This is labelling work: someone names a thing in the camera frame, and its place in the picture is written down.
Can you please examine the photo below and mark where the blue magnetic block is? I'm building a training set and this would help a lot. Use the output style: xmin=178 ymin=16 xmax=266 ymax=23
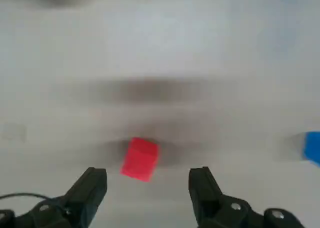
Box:
xmin=303 ymin=131 xmax=320 ymax=168

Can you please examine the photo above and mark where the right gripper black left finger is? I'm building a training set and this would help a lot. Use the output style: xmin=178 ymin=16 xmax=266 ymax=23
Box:
xmin=0 ymin=166 xmax=108 ymax=228

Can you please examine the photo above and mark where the thin black cable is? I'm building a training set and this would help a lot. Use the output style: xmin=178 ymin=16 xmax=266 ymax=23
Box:
xmin=0 ymin=192 xmax=68 ymax=214

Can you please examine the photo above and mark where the red magnetic block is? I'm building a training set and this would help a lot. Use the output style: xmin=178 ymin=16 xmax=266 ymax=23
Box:
xmin=119 ymin=137 xmax=160 ymax=183

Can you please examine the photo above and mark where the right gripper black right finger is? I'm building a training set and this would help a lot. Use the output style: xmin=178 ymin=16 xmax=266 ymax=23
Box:
xmin=188 ymin=166 xmax=306 ymax=228

